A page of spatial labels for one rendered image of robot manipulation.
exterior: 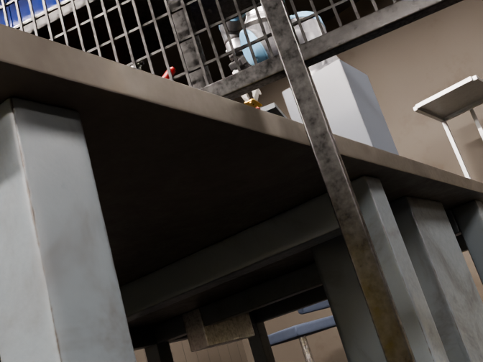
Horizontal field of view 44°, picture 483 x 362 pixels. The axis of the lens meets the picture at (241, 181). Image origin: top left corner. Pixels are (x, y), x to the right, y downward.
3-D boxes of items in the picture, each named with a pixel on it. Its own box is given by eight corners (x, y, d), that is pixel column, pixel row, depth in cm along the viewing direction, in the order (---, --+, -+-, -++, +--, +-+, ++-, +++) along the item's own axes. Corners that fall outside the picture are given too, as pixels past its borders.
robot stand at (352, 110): (415, 194, 171) (367, 75, 182) (389, 189, 154) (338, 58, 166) (354, 219, 181) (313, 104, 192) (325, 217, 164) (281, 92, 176)
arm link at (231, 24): (253, -8, 207) (249, 11, 217) (222, -3, 204) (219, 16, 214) (259, 11, 204) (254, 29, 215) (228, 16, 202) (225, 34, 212)
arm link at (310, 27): (338, 41, 178) (323, 3, 182) (297, 49, 175) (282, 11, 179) (327, 62, 189) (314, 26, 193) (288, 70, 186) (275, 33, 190)
